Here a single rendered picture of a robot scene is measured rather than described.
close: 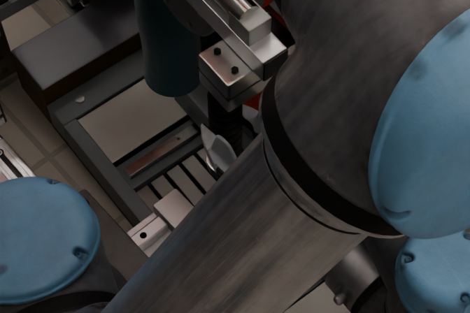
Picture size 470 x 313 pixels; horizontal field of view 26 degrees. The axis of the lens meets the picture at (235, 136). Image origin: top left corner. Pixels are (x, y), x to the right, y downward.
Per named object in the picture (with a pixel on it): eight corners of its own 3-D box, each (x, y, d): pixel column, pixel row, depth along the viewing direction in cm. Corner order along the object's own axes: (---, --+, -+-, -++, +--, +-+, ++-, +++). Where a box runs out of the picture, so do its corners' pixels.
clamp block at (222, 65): (298, 69, 104) (301, 38, 100) (228, 115, 101) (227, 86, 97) (267, 37, 106) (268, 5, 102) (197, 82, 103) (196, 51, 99)
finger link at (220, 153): (201, 100, 104) (268, 153, 101) (203, 129, 109) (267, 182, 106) (180, 119, 103) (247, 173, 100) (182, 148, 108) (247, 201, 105)
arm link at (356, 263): (403, 279, 102) (341, 327, 99) (373, 246, 104) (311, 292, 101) (415, 249, 95) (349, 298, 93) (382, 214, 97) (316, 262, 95)
